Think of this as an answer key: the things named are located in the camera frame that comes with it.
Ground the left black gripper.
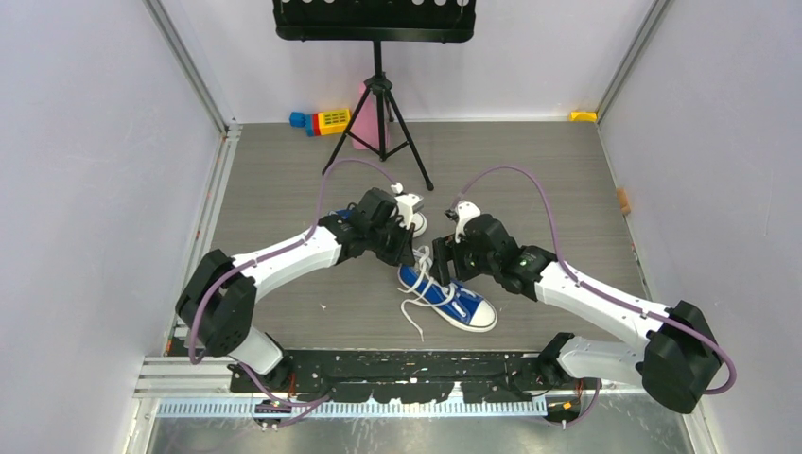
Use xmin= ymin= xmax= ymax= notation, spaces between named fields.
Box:
xmin=368 ymin=216 xmax=415 ymax=268

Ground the blue sneaker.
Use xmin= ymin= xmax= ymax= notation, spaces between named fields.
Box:
xmin=329 ymin=209 xmax=427 ymax=238
xmin=397 ymin=246 xmax=498 ymax=342

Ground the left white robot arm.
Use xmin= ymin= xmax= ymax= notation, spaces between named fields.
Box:
xmin=176 ymin=186 xmax=426 ymax=392

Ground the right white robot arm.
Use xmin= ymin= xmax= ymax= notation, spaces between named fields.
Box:
xmin=431 ymin=214 xmax=724 ymax=414

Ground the black music stand tripod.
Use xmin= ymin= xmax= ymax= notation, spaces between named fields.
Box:
xmin=272 ymin=0 xmax=477 ymax=191

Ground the pink foam block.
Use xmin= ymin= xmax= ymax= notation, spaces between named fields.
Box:
xmin=351 ymin=83 xmax=391 ymax=150

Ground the colourful toy block phone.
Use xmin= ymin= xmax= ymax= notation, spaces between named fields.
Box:
xmin=288 ymin=109 xmax=351 ymax=137

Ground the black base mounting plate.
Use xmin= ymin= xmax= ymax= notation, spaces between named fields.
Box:
xmin=259 ymin=349 xmax=598 ymax=404

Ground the yellow corner block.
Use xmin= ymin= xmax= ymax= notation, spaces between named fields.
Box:
xmin=568 ymin=111 xmax=598 ymax=123

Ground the small wooden block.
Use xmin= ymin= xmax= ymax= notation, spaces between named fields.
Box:
xmin=616 ymin=187 xmax=632 ymax=217

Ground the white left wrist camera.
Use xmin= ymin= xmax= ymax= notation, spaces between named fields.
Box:
xmin=391 ymin=183 xmax=424 ymax=231

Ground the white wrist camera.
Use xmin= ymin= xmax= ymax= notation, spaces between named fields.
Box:
xmin=445 ymin=200 xmax=481 ymax=243
xmin=391 ymin=183 xmax=424 ymax=231

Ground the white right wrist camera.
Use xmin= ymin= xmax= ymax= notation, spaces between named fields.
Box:
xmin=445 ymin=200 xmax=481 ymax=243

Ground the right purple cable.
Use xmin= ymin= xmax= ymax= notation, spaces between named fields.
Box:
xmin=449 ymin=165 xmax=739 ymax=396

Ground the purple cable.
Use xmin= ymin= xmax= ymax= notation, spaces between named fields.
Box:
xmin=449 ymin=165 xmax=739 ymax=396
xmin=186 ymin=157 xmax=402 ymax=366

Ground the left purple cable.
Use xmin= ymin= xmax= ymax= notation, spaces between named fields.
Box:
xmin=186 ymin=157 xmax=402 ymax=366

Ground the aluminium frame rail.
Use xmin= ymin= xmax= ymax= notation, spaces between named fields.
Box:
xmin=133 ymin=357 xmax=234 ymax=398

